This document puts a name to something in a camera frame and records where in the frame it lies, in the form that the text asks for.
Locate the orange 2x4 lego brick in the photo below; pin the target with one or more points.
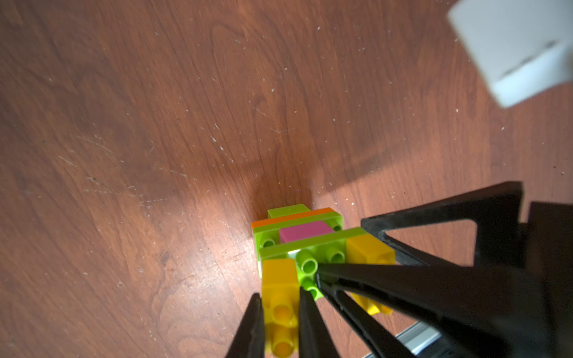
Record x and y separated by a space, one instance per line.
295 216

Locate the pink 2x2 lego brick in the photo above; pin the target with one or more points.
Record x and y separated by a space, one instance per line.
304 231

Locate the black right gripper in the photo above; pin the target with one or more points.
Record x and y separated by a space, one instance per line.
550 250

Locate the small green 2x2 lego brick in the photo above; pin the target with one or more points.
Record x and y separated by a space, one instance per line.
287 211

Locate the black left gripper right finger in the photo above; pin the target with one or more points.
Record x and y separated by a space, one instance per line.
314 338

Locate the yellow lego brick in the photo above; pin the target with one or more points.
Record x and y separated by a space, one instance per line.
366 249
280 293

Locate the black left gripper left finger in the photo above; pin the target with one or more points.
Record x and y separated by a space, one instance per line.
249 340

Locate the green 2x4 lego brick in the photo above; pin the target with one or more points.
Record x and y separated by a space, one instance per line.
269 235
309 253

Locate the aluminium front rail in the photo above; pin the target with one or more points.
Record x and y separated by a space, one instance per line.
425 341

